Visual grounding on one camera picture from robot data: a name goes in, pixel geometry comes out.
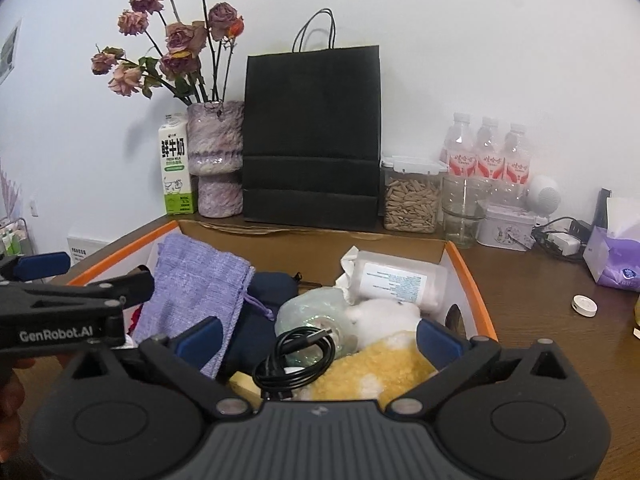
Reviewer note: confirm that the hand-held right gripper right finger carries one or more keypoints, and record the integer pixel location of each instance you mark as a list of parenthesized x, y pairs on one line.
[(440, 342)]

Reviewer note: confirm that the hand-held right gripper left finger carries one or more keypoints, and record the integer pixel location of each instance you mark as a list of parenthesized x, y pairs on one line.
[(200, 342)]

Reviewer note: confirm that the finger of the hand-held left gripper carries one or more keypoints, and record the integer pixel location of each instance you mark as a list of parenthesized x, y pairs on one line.
[(135, 287), (42, 266)]

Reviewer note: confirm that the red cloth item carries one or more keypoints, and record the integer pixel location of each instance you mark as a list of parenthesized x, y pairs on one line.
[(135, 321)]

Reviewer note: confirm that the clear wet wipes pack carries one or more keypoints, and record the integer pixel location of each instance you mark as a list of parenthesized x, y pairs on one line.
[(400, 280)]

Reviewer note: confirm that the navy zip case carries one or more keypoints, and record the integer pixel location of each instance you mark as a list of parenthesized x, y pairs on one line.
[(265, 295)]

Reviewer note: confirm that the iridescent clear ball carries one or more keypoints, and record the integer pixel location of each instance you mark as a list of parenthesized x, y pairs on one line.
[(310, 312)]

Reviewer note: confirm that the orange cardboard box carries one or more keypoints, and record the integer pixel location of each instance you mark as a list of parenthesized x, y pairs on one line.
[(280, 247)]

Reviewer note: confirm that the brown wooden desktop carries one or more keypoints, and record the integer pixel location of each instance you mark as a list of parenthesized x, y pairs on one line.
[(525, 285)]

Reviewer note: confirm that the person's left hand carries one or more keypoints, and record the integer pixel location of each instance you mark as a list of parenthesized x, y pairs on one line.
[(10, 400)]

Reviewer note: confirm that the white board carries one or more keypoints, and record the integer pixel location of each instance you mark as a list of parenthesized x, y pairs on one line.
[(85, 247)]

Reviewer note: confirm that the tan rectangular block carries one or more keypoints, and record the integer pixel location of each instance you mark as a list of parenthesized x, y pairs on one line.
[(242, 384)]

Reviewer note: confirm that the yellow white plush toy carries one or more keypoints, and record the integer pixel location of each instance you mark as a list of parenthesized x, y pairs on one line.
[(370, 360)]

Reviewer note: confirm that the white green milk carton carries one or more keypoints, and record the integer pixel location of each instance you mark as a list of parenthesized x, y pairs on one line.
[(175, 170)]

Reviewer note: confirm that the clear glass jar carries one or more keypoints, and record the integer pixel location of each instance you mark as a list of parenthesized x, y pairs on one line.
[(462, 215)]

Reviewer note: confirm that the white printed tin box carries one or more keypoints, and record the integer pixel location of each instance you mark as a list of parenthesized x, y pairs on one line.
[(505, 230)]

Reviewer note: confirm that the clear container of seeds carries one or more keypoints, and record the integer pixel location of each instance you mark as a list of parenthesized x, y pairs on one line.
[(412, 202)]

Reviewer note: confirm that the purple marbled vase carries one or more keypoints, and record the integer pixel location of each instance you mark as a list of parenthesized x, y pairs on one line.
[(217, 160)]

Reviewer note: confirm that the white power adapter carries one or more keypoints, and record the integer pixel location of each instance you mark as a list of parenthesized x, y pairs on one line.
[(562, 245)]

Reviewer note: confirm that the black power adapter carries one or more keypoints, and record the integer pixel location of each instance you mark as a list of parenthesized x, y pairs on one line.
[(580, 231)]

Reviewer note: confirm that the white round speaker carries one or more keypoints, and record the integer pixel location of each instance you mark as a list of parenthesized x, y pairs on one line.
[(544, 195)]

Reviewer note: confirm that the red label water bottle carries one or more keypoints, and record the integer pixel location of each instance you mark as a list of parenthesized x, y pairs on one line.
[(516, 162), (489, 157), (459, 152)]

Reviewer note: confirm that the purple tissue pack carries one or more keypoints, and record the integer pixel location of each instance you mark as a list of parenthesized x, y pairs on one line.
[(615, 255)]

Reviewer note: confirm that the black stand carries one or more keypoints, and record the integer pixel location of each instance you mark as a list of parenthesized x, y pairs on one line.
[(604, 205)]

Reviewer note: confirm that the black paper bag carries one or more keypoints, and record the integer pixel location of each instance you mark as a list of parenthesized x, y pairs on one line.
[(312, 135)]

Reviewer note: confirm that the dried rose bouquet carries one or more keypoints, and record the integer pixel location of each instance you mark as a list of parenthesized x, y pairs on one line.
[(175, 45)]

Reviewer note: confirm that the white wall socket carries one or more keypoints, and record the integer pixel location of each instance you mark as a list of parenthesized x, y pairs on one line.
[(34, 207)]

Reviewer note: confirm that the purple wall decoration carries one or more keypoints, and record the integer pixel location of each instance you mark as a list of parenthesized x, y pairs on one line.
[(10, 187)]

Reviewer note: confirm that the wall poster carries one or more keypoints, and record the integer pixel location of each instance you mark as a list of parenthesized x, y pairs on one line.
[(9, 52)]

